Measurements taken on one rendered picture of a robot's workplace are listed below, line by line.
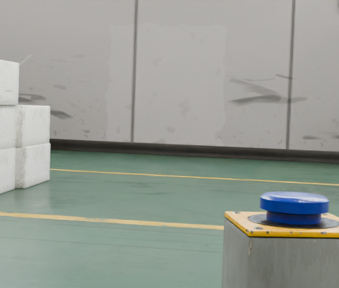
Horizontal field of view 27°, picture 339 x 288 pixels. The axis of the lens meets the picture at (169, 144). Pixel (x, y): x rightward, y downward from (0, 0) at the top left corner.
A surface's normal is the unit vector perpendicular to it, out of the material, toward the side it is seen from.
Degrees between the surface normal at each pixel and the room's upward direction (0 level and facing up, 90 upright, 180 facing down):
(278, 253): 90
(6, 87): 90
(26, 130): 90
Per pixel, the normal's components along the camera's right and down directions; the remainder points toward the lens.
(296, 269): 0.11, 0.06
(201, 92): -0.17, 0.04
